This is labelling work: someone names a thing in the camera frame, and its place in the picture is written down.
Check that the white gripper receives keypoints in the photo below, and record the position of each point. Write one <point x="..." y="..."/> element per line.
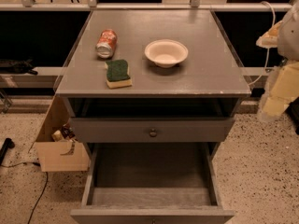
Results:
<point x="290" y="38"/>

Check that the grey drawer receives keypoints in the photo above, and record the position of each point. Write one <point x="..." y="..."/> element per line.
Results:
<point x="96" y="130"/>
<point x="151" y="184"/>

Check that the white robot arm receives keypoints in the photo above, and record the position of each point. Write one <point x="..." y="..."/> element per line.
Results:
<point x="289" y="35"/>

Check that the grey wooden drawer cabinet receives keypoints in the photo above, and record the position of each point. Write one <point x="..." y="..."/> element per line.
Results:
<point x="207" y="85"/>

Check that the grey top drawer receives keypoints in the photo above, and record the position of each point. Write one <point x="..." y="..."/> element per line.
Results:
<point x="96" y="130"/>

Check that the white paper bowl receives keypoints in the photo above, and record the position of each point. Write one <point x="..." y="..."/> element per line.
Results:
<point x="166" y="53"/>

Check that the green yellow sponge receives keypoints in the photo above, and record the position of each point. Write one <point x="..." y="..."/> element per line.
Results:
<point x="118" y="74"/>

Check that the orange soda can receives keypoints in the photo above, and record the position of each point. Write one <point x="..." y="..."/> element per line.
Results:
<point x="106" y="44"/>

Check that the cardboard box with items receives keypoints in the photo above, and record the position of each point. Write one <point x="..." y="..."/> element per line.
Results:
<point x="63" y="155"/>

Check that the black object on shelf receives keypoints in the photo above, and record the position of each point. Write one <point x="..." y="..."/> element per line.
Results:
<point x="8" y="66"/>

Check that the black cylinder on floor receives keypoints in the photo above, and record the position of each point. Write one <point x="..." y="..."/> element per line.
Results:
<point x="8" y="144"/>

